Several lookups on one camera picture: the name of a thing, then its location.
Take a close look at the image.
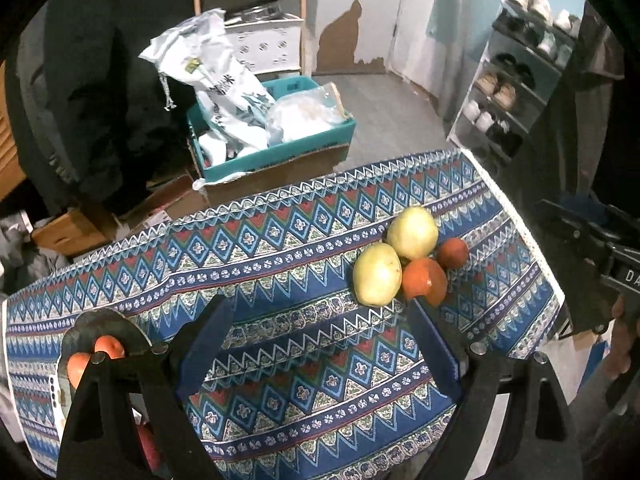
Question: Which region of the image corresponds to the small orange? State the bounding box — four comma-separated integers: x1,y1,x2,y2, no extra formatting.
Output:
436,237,469,270

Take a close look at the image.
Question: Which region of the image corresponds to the white rice bag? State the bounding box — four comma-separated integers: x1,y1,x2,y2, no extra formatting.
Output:
139,9,284,166

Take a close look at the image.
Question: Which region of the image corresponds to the teal storage bin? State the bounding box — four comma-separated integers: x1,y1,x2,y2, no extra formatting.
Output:
186,76,357,184

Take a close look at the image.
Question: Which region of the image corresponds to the black jacket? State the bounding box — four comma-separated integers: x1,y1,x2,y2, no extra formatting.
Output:
6,0,195,216

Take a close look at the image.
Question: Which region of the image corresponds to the large orange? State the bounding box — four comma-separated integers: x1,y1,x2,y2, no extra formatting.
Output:
401,258,448,308

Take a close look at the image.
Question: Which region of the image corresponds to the cardboard box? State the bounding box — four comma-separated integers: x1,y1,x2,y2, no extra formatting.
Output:
198,144,350,207

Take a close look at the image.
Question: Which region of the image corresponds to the small wooden box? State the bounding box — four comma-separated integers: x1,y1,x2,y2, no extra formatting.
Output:
32,208,118,257

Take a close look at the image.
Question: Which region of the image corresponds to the dark fruit bowl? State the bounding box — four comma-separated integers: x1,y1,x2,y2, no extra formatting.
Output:
58,308,151,416

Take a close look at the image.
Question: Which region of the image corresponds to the metal cooking pot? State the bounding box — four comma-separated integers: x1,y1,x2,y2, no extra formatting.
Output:
224,0,284,25

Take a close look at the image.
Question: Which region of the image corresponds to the clear plastic bag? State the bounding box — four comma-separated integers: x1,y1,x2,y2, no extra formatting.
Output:
266,82,352,143

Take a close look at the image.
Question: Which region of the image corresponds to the orange in bowl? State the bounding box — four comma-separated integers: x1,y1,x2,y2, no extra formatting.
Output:
93,335,126,360
66,352,91,389

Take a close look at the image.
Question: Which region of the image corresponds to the white patterned box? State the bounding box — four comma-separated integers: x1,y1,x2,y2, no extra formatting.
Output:
226,14,304,75

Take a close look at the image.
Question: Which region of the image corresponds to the yellow-green pear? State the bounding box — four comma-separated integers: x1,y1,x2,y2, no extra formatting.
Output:
352,242,402,308
386,206,438,260

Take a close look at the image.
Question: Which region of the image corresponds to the grey clothes pile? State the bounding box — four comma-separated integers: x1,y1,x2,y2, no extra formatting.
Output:
0,210,70,300

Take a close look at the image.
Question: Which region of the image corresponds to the patterned blue tablecloth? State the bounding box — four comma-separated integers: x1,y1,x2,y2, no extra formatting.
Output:
3,151,564,479

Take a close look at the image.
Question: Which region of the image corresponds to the shoe rack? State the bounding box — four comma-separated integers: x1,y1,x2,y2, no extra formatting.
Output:
448,0,580,174

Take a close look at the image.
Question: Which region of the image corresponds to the person's right hand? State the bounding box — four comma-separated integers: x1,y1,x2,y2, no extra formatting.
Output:
602,295,639,380

